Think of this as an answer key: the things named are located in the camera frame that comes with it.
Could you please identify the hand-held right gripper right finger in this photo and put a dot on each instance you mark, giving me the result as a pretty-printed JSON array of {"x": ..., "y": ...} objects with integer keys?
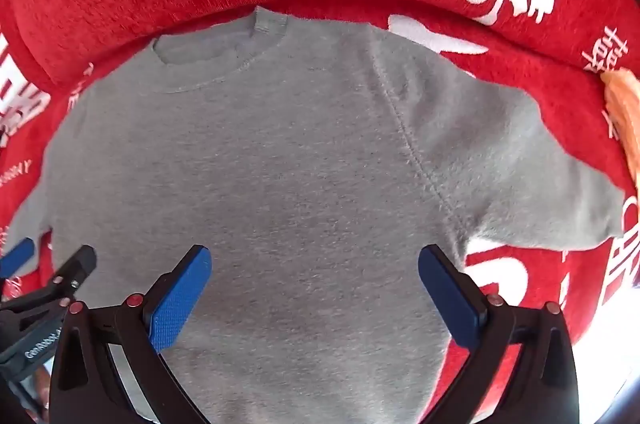
[{"x": 450, "y": 299}]

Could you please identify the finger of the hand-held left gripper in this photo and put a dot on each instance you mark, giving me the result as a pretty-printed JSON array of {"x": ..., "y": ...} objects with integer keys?
[
  {"x": 79, "y": 266},
  {"x": 15, "y": 256}
]

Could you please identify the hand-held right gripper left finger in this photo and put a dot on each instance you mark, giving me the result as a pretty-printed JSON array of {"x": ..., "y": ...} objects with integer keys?
[{"x": 179, "y": 299}]

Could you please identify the grey t-shirt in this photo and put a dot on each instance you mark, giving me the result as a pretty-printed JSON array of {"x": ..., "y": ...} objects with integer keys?
[{"x": 280, "y": 184}]

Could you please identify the orange cloth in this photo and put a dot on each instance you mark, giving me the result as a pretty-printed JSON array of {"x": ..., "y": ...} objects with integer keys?
[{"x": 622, "y": 104}]

